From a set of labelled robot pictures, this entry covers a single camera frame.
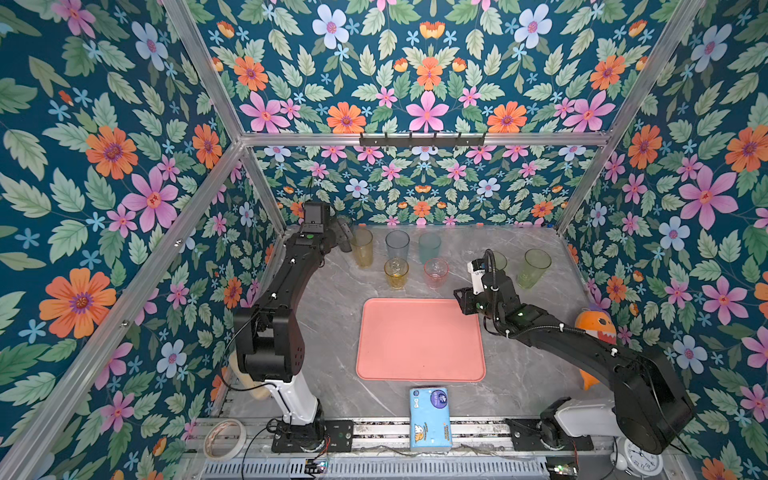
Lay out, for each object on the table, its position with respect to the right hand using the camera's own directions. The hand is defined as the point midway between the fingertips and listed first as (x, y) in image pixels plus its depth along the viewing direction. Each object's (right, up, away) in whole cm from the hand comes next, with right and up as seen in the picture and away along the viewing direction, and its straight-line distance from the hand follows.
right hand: (458, 289), depth 86 cm
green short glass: (+17, +8, +13) cm, 23 cm away
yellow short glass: (-19, +5, +18) cm, 27 cm away
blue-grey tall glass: (-18, +14, +12) cm, 26 cm away
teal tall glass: (-7, +14, +15) cm, 22 cm away
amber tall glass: (-30, +14, +15) cm, 36 cm away
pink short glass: (-5, +4, +15) cm, 17 cm away
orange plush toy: (+40, -10, -2) cm, 41 cm away
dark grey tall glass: (-33, +16, -4) cm, 36 cm away
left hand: (-35, +20, +2) cm, 40 cm away
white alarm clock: (+37, -38, -18) cm, 56 cm away
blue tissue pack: (-9, -31, -14) cm, 35 cm away
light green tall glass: (+27, +8, +9) cm, 29 cm away
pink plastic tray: (-12, -16, +5) cm, 21 cm away
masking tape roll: (-56, -37, -15) cm, 69 cm away
